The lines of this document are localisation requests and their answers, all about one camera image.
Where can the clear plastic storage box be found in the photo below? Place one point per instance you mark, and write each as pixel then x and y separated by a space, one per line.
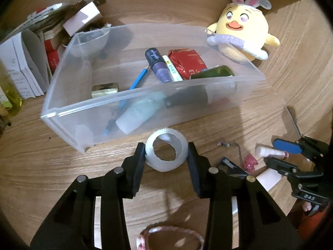
pixel 78 119

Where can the white glue stick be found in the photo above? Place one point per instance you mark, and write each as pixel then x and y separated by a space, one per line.
pixel 173 69

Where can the mint green tube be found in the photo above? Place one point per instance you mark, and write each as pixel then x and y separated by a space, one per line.
pixel 140 112

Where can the yellow chick plush toy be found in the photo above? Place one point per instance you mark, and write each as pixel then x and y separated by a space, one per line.
pixel 244 23

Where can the green metal tin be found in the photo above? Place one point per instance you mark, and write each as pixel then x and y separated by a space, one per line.
pixel 210 72

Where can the purple tube with dark cap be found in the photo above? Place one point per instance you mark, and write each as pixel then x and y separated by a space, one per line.
pixel 158 67

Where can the red paper boxes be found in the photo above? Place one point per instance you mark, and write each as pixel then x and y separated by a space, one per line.
pixel 53 57

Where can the person's right forearm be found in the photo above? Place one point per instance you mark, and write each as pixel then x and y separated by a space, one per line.
pixel 317 221

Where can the white cardboard box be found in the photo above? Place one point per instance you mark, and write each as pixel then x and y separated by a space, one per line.
pixel 83 18

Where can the yellow liquid bottle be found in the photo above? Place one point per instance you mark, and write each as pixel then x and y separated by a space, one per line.
pixel 11 99

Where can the black foil packet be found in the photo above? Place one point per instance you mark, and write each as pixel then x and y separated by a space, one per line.
pixel 229 168

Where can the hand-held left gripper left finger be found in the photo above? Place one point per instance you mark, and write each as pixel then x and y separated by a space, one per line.
pixel 138 172

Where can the black bottle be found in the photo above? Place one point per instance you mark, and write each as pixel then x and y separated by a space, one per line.
pixel 187 97

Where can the white tape roll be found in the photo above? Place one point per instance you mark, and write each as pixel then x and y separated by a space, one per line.
pixel 156 165

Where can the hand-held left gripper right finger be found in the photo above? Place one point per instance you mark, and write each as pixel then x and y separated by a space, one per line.
pixel 193 169

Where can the blue pen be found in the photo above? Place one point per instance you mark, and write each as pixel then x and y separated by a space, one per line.
pixel 139 78

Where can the red tea packet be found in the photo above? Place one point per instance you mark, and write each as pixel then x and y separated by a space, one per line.
pixel 190 62

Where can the person's right hand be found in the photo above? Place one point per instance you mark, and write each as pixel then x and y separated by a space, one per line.
pixel 307 206

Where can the folded white paper sheets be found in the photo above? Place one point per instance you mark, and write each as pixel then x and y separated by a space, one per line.
pixel 26 65

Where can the small white tube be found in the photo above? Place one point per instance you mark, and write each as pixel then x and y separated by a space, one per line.
pixel 265 151

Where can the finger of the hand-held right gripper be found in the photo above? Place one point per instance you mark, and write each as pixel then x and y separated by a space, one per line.
pixel 286 145
pixel 279 164

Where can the pile of books and papers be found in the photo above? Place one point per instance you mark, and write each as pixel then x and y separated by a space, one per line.
pixel 46 20

